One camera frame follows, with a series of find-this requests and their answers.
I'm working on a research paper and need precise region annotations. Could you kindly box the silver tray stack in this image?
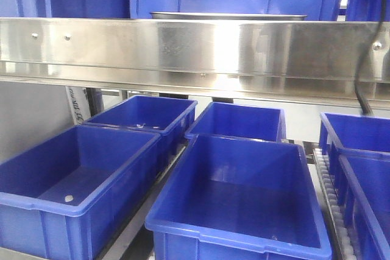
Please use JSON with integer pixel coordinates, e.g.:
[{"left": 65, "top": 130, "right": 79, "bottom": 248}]
[{"left": 150, "top": 12, "right": 307, "bottom": 21}]

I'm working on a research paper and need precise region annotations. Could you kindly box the blue bin rear left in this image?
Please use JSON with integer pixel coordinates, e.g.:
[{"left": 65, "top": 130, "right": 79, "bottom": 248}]
[{"left": 83, "top": 95, "right": 197, "bottom": 173}]

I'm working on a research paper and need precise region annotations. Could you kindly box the blue bin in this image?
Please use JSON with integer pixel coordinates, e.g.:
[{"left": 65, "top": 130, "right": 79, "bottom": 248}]
[
  {"left": 145, "top": 135, "right": 332, "bottom": 259},
  {"left": 319, "top": 113, "right": 389, "bottom": 205},
  {"left": 185, "top": 102, "right": 286, "bottom": 142},
  {"left": 1, "top": 125, "right": 159, "bottom": 259},
  {"left": 83, "top": 95, "right": 197, "bottom": 173},
  {"left": 339, "top": 155, "right": 389, "bottom": 259}
]

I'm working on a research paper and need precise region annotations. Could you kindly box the blue bin rear right side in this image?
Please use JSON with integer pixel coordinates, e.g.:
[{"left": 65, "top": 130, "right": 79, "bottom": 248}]
[{"left": 319, "top": 113, "right": 389, "bottom": 205}]

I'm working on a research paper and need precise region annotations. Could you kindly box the blue bin rear centre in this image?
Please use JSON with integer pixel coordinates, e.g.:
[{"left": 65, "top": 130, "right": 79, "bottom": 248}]
[{"left": 185, "top": 102, "right": 286, "bottom": 142}]

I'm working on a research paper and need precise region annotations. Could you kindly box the blue bin front right side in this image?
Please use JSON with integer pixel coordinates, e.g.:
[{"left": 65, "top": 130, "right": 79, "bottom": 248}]
[{"left": 339, "top": 155, "right": 389, "bottom": 259}]

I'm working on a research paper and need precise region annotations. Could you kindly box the blue bin front left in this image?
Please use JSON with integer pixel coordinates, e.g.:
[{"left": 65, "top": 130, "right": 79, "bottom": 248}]
[{"left": 1, "top": 125, "right": 159, "bottom": 259}]

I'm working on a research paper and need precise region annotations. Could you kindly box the blue bin front centre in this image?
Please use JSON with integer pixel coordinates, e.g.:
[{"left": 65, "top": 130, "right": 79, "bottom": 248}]
[{"left": 145, "top": 135, "right": 332, "bottom": 259}]

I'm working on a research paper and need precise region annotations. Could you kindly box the white roller track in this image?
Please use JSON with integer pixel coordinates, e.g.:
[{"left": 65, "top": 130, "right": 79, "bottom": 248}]
[{"left": 313, "top": 147, "right": 357, "bottom": 259}]

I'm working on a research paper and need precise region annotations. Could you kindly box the black cable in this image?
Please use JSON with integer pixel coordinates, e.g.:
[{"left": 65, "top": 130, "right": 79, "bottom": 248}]
[{"left": 355, "top": 0, "right": 390, "bottom": 117}]

